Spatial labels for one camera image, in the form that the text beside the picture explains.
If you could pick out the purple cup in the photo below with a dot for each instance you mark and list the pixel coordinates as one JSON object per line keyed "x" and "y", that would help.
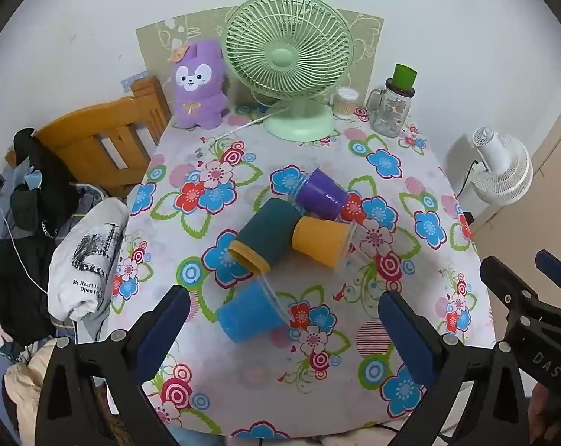
{"x": 322, "y": 193}

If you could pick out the white printed t-shirt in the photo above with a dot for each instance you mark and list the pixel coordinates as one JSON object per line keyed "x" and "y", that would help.
{"x": 90, "y": 251}

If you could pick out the dark clothes pile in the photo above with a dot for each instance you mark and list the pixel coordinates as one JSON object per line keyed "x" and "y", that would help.
{"x": 22, "y": 288}

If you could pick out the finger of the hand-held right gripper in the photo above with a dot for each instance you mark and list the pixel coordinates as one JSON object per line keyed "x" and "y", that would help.
{"x": 503, "y": 283}
{"x": 559, "y": 269}

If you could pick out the green desk fan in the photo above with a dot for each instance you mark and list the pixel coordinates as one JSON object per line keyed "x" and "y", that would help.
{"x": 290, "y": 46}

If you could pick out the black garment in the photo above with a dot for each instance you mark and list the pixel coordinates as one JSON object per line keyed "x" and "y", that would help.
{"x": 46, "y": 181}

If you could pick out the clear cotton swab container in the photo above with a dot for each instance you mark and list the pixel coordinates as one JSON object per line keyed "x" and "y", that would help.
{"x": 345, "y": 104}

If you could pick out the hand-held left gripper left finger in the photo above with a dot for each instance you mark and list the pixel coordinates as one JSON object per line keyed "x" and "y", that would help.
{"x": 162, "y": 334}

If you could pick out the white standing fan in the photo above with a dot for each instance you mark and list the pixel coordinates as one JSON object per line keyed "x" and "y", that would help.
{"x": 505, "y": 167}

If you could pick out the blue cup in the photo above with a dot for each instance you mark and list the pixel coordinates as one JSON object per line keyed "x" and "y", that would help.
{"x": 248, "y": 313}

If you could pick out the glass mug with green lid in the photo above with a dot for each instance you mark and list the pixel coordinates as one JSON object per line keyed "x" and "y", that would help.
{"x": 392, "y": 107}

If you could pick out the yellow cup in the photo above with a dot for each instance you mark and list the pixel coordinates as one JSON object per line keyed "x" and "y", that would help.
{"x": 317, "y": 241}

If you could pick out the beige cloth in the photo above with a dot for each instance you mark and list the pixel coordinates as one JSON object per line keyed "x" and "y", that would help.
{"x": 22, "y": 381}

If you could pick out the dark teal cup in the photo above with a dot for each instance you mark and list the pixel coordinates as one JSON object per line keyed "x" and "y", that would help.
{"x": 266, "y": 232}

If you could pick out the wooden chair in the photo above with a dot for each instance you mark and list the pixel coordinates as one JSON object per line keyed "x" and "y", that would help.
{"x": 90, "y": 144}

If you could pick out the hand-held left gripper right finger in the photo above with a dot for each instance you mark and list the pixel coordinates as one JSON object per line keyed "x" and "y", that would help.
{"x": 408, "y": 341}

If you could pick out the floral tablecloth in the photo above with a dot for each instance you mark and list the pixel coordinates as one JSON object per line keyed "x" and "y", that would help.
{"x": 243, "y": 381}

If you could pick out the person's right hand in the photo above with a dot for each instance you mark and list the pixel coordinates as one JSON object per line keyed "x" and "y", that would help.
{"x": 539, "y": 411}

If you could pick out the purple plush toy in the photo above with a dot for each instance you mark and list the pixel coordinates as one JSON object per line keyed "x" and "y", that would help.
{"x": 199, "y": 83}

